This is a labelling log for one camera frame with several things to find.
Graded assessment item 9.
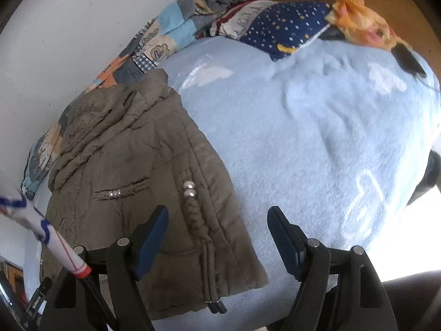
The olive green puffer jacket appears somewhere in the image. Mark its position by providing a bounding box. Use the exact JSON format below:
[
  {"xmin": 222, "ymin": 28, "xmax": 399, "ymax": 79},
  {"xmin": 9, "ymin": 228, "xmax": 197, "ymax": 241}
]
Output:
[{"xmin": 46, "ymin": 69, "xmax": 268, "ymax": 320}]

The light blue fleece bed cover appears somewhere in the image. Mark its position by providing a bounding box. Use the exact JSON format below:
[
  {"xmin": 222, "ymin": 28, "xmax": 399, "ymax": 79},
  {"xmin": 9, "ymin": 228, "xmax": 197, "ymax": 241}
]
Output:
[{"xmin": 153, "ymin": 38, "xmax": 440, "ymax": 330}]

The black cloth on bed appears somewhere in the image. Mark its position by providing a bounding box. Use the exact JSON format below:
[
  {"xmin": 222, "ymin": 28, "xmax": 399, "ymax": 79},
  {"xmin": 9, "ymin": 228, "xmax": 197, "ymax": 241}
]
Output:
[{"xmin": 319, "ymin": 26, "xmax": 440, "ymax": 94}]

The striped and starry blue pillow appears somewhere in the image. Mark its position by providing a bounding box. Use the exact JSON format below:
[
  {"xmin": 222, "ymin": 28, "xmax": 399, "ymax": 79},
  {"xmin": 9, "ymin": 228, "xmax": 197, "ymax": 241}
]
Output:
[{"xmin": 205, "ymin": 0, "xmax": 331, "ymax": 61}]

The orange yellow cloth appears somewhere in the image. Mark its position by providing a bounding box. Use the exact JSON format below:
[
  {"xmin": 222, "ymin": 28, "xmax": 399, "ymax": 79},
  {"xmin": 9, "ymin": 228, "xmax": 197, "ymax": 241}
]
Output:
[{"xmin": 325, "ymin": 0, "xmax": 411, "ymax": 52}]

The patchwork cartoon print blanket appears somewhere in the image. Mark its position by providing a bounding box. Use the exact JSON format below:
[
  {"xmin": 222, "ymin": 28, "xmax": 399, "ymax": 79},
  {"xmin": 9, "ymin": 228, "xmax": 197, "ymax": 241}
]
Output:
[{"xmin": 21, "ymin": 0, "xmax": 246, "ymax": 200}]

